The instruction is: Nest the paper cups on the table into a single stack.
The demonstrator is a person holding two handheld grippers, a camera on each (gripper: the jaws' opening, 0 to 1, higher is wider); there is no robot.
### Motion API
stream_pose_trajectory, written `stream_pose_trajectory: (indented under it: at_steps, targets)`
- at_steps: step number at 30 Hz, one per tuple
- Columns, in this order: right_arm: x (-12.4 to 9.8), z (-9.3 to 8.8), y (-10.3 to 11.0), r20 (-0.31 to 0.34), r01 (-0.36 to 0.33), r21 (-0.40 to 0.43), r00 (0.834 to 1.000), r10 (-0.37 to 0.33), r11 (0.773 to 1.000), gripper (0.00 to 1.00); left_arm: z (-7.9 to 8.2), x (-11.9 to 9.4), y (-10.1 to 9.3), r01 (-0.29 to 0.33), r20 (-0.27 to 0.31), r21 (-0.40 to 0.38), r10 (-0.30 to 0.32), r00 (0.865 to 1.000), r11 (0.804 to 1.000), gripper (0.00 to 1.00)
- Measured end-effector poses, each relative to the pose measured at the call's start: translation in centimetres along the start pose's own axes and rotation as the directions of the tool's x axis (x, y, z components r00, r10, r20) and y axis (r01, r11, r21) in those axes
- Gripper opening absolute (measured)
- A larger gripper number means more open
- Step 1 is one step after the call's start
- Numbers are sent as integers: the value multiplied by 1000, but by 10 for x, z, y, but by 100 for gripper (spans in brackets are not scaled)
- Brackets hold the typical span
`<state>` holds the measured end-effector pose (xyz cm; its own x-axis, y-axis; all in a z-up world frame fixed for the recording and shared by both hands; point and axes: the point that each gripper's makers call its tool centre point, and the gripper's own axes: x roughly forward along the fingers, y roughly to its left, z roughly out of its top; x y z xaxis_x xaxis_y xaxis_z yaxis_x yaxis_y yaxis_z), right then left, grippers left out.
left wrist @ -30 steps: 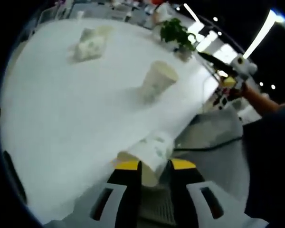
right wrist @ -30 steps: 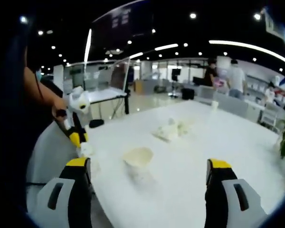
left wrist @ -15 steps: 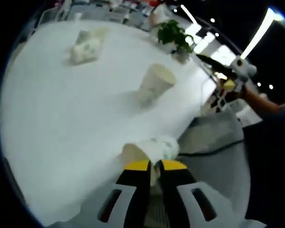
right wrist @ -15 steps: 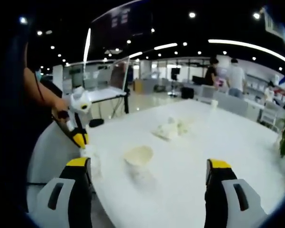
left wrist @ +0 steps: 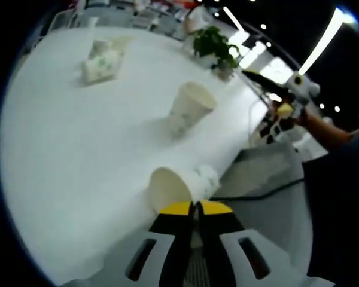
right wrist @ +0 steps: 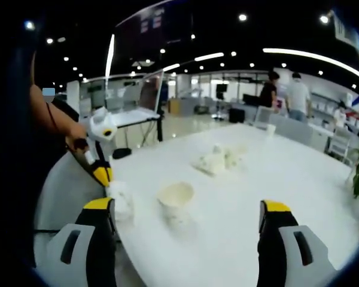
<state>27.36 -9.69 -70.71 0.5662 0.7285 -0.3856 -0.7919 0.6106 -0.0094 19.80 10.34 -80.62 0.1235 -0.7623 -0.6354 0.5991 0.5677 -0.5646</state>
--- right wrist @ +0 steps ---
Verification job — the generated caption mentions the red banner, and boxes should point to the red banner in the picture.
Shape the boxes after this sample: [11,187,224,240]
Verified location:
[138,70,165,114]

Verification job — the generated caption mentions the pile of paper cups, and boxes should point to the pile of paper cups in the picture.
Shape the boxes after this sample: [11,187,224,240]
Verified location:
[191,143,248,178]

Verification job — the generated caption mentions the curved ceiling light strip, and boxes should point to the curved ceiling light strip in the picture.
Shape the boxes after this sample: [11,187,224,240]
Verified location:
[262,47,359,86]

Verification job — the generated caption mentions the ceiling air vent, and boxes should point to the ceiling air vent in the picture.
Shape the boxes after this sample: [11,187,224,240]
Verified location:
[331,8,359,51]

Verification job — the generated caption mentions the cardboard box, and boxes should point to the cardboard box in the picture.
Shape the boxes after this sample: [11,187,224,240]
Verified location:
[168,99,181,115]

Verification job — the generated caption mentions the white table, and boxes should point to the white table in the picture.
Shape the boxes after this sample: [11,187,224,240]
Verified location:
[109,123,359,287]

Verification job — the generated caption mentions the black monitor on stand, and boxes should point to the black monitor on stand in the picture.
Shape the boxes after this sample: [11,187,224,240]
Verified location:
[216,83,229,120]

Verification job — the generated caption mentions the green print paper cup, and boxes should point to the green print paper cup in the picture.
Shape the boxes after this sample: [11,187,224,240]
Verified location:
[156,181,196,230]
[107,179,136,222]

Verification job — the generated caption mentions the black box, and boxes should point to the black box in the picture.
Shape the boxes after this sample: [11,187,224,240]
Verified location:
[228,107,246,124]

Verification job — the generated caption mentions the side desk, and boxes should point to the side desk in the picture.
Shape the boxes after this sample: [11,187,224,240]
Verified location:
[77,108,164,149]

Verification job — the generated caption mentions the black desk monitor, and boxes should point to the black desk monitor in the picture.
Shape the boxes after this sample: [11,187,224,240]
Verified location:
[242,93,260,106]

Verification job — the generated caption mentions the white mesh chair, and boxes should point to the white mesh chair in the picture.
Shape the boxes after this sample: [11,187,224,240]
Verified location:
[327,127,358,165]
[253,105,273,129]

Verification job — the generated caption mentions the grey upholstered chair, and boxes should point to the grey upholstered chair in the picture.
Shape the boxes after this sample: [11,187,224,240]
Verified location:
[267,113,314,141]

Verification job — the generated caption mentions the person's left hand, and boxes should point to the person's left hand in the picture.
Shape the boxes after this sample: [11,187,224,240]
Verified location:
[64,121,90,150]

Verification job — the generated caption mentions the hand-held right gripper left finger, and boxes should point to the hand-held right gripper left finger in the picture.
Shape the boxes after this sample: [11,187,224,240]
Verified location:
[46,197,117,287]

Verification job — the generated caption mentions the person's dark clothing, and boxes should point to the person's dark clothing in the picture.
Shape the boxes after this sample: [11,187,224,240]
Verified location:
[14,50,80,264]

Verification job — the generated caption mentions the white storage shelves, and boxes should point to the white storage shelves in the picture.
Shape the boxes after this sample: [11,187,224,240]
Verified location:
[311,91,354,120]

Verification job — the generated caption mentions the group of ceiling spotlights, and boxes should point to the group of ceiling spotlights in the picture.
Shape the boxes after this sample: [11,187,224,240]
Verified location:
[23,13,358,90]

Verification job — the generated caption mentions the small black object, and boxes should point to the small black object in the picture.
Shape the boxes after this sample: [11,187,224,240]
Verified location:
[111,147,133,160]

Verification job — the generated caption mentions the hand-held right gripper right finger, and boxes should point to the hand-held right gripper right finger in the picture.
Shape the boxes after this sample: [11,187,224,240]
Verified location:
[257,199,337,287]

